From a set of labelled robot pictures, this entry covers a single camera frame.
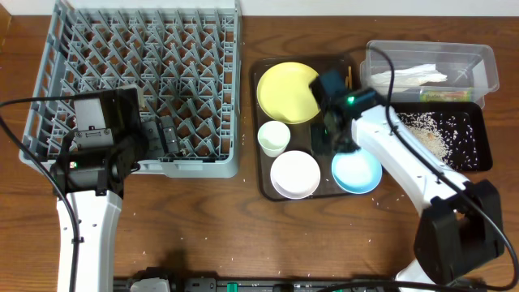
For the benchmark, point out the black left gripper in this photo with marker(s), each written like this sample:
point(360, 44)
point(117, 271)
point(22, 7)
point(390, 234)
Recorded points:
point(135, 132)

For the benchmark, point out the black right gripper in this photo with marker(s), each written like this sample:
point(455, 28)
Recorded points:
point(319, 145)

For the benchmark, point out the light blue bowl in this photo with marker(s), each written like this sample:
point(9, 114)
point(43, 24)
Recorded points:
point(356, 172)

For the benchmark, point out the white cup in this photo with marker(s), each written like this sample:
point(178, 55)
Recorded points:
point(273, 138)

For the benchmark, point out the white paper napkin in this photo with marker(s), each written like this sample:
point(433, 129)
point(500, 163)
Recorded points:
point(413, 76)

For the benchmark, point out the green foil wrapper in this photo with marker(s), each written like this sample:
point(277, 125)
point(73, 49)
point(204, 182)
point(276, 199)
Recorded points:
point(445, 96)

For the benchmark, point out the rice and shell waste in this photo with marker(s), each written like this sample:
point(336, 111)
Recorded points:
point(450, 137)

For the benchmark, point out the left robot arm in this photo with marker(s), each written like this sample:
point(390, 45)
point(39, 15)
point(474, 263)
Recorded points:
point(107, 145)

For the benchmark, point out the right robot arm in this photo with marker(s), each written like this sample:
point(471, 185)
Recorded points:
point(460, 226)

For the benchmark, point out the wooden chopstick right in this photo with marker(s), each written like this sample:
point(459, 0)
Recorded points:
point(349, 80)

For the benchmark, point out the yellow plate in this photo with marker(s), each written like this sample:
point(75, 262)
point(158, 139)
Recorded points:
point(284, 93)

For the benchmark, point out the dark brown serving tray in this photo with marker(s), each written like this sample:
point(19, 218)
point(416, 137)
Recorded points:
point(303, 133)

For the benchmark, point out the grey dish rack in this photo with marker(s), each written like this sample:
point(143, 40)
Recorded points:
point(185, 55)

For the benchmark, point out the clear plastic bin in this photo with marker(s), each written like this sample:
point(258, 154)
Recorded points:
point(467, 66)

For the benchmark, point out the black plastic bin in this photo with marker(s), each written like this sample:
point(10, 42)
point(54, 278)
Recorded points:
point(475, 116)

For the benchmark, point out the black rail at table edge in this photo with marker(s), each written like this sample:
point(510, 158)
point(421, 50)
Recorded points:
point(163, 279)

